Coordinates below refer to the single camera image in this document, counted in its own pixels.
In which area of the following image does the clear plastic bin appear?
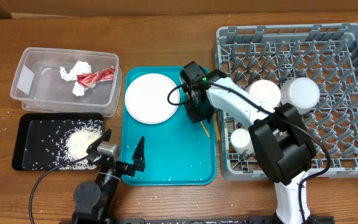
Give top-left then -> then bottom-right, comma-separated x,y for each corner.
10,47 -> 122,117

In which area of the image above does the pile of rice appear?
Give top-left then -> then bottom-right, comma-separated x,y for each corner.
21,119 -> 104,170

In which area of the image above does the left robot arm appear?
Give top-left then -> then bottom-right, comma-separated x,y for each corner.
71,129 -> 145,223

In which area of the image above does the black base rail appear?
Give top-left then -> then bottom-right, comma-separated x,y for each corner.
59,215 -> 335,224

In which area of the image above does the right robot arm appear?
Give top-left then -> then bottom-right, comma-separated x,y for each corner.
180,62 -> 316,223

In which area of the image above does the small pink plate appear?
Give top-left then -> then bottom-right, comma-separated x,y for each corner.
246,80 -> 281,106

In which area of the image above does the grey dishwasher rack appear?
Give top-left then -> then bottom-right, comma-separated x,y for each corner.
214,23 -> 358,178

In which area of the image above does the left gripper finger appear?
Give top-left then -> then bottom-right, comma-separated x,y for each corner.
132,136 -> 145,172
86,128 -> 112,153

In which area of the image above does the grey bowl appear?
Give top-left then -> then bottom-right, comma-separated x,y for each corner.
280,77 -> 320,114

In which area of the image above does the teal serving tray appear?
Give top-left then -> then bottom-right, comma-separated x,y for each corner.
121,66 -> 217,185

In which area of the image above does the black rectangular tray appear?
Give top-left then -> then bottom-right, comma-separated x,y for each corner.
11,113 -> 104,171

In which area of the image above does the red snack wrapper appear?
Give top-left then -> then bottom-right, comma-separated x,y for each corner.
77,67 -> 116,88

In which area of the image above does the white napkin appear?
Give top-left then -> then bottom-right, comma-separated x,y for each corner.
60,61 -> 91,96

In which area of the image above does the white cup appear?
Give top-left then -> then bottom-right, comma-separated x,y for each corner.
230,128 -> 254,154

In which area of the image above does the large white plate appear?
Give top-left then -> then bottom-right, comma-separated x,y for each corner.
124,73 -> 180,124

